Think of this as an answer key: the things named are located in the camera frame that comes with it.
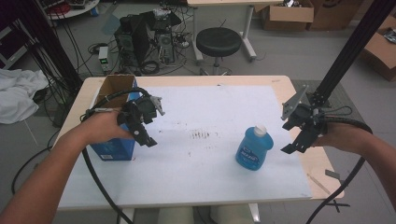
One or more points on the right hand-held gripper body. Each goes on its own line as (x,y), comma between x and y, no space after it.
(308,119)

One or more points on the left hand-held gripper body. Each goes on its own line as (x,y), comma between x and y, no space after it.
(141,107)

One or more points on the blue cardboard box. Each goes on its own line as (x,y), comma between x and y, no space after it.
(115,149)

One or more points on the blue bottle with white cap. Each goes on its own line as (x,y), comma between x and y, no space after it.
(253,149)

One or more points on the person's right hand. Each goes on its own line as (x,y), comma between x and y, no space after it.
(336,135)

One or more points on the person's left hand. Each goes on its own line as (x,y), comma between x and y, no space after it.
(104,126)

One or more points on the dark floor mat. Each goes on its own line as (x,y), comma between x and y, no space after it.
(342,96)

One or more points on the grey tape piece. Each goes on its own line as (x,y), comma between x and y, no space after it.
(332,174)

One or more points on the thin wooden stick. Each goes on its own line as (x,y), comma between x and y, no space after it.
(318,184)

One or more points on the white power supply unit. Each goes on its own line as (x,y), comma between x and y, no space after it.
(103,59)

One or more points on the grey computer case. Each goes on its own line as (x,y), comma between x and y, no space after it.
(166,48)

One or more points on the black computer tower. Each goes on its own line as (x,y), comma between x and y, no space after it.
(134,40)

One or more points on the black tape cross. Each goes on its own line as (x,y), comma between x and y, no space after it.
(337,206)

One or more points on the white table mat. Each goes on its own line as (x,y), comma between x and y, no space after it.
(202,174)

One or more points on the white-legged desk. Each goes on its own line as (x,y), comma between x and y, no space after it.
(249,37)

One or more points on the open cardboard box with bag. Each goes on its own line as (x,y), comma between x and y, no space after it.
(381,53)

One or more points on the black round stool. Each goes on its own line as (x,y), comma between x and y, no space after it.
(219,42)

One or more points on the small open cardboard box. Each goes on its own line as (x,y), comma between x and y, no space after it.
(289,15)

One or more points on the large closed cardboard box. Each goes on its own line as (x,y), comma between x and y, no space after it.
(336,14)

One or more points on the round white table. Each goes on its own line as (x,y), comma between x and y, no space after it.
(74,7)

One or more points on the white cloth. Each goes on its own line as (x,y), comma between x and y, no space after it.
(18,93)

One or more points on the black aluminium frame post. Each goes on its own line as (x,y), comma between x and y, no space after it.
(348,53)

